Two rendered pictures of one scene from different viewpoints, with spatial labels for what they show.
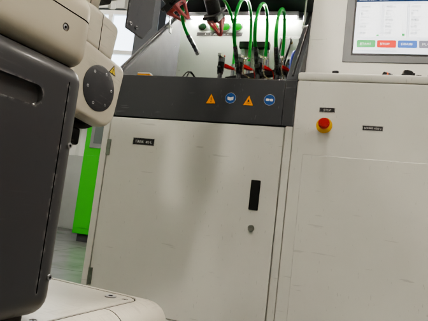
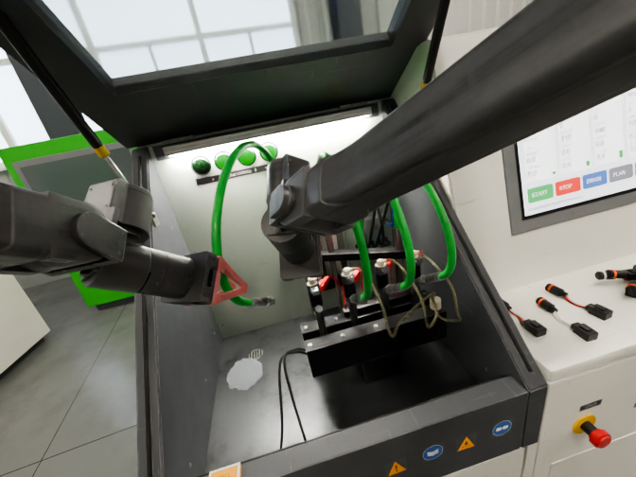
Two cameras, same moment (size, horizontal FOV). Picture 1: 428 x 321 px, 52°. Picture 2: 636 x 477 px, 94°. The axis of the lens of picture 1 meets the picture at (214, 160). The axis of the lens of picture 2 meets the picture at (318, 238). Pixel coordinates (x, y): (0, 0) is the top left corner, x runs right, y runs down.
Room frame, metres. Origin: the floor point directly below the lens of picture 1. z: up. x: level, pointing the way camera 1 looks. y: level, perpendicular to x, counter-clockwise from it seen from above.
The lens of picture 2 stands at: (1.26, 0.21, 1.46)
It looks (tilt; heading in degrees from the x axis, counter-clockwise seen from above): 23 degrees down; 337
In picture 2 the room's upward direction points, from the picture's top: 11 degrees counter-clockwise
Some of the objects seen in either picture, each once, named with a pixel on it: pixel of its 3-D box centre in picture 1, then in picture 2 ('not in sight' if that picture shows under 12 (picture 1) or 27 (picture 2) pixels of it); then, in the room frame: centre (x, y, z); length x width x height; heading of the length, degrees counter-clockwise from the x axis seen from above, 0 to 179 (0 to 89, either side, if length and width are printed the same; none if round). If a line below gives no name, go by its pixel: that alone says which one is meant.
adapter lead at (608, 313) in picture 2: not in sight; (575, 299); (1.51, -0.46, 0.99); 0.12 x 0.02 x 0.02; 171
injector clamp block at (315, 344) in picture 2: not in sight; (374, 341); (1.76, -0.10, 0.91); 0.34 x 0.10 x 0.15; 74
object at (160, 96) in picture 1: (198, 100); (362, 464); (1.56, 0.08, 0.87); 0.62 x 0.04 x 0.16; 74
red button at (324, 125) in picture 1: (323, 123); (593, 432); (1.40, -0.34, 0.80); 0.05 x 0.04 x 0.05; 74
